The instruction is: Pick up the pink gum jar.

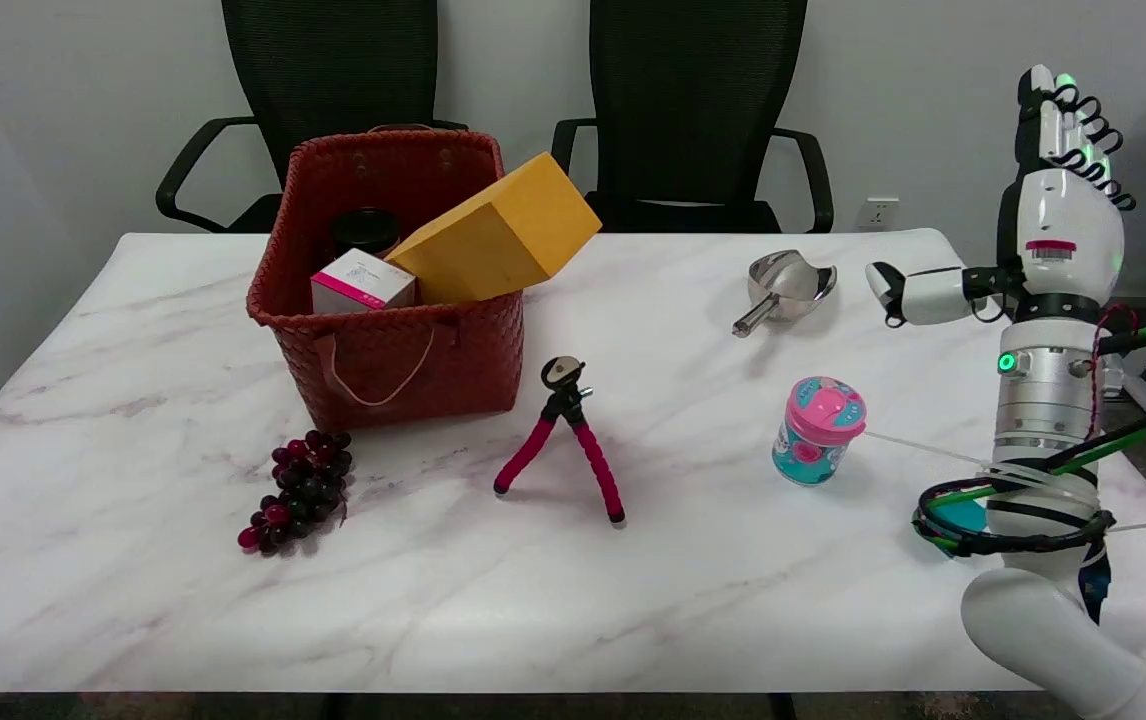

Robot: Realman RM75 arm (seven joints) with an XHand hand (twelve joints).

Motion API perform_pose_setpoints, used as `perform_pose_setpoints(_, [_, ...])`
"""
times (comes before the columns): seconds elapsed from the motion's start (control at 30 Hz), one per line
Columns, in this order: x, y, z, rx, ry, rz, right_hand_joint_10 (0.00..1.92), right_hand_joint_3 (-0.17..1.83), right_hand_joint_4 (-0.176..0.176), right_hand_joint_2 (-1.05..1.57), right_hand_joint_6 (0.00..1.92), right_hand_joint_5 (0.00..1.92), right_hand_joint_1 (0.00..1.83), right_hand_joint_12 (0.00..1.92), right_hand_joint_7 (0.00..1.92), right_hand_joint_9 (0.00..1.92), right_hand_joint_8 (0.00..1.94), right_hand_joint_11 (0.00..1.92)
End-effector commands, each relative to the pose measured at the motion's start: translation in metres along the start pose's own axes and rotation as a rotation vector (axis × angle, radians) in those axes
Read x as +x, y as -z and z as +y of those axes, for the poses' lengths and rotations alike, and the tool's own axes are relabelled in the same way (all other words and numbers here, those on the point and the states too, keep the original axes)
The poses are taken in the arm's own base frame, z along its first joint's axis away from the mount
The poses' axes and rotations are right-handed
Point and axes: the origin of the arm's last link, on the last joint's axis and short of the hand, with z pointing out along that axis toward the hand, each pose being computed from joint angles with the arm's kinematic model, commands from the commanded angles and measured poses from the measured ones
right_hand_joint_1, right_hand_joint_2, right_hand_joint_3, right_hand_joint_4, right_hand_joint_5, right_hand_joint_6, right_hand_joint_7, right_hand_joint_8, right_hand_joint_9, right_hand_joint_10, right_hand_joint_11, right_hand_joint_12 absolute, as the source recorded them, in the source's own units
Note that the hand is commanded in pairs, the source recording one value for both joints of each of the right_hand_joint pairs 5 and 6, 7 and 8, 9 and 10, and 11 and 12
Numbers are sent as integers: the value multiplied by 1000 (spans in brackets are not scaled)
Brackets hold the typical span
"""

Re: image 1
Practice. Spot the pink and white box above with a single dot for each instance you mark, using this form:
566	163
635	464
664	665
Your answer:
358	283

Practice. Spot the teal cube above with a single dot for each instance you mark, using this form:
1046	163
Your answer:
963	516

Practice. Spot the purple grape bunch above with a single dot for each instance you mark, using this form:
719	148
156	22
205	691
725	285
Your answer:
305	490

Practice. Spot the white wall outlet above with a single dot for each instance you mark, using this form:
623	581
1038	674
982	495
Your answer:
877	213

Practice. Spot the red woven basket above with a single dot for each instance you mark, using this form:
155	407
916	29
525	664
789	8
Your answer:
403	360

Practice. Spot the black office chair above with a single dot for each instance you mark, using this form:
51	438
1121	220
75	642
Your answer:
333	70
693	90

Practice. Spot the metal scoop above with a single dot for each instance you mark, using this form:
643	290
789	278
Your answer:
783	283

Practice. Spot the pink gum jar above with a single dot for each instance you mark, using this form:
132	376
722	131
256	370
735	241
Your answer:
821	420

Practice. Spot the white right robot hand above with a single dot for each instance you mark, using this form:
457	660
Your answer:
1068	215

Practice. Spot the yellow foam block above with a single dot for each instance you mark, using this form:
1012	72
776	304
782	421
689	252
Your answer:
503	235

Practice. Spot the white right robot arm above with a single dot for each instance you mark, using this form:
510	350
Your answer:
1038	400

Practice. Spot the pink flexible mini tripod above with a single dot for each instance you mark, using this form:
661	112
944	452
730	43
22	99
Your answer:
563	405

